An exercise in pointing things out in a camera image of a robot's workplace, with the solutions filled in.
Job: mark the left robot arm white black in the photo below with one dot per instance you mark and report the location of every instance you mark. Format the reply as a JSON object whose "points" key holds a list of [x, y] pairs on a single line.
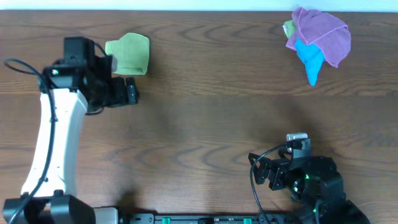
{"points": [[78, 85]]}

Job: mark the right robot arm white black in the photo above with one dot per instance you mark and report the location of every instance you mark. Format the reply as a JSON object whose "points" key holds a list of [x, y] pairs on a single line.
{"points": [[314, 182]]}

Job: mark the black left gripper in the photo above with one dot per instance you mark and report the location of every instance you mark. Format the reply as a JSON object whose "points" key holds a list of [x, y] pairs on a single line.
{"points": [[131, 91]]}

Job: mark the light green cloth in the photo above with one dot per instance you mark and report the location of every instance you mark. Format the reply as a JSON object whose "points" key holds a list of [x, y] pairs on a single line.
{"points": [[132, 52]]}

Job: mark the small green cloth in pile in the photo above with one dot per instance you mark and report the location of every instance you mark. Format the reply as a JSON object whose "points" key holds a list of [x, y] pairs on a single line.
{"points": [[289, 28]]}

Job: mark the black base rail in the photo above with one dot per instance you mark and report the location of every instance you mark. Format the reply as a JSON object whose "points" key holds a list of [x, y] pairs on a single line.
{"points": [[149, 218]]}

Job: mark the blue cloth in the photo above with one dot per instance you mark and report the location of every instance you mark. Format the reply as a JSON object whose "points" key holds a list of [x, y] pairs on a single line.
{"points": [[312, 57]]}

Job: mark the purple cloth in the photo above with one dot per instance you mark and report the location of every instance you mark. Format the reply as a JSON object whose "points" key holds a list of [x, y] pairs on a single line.
{"points": [[329, 33]]}

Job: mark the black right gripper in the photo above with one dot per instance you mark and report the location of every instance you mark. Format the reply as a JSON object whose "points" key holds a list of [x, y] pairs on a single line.
{"points": [[278, 167]]}

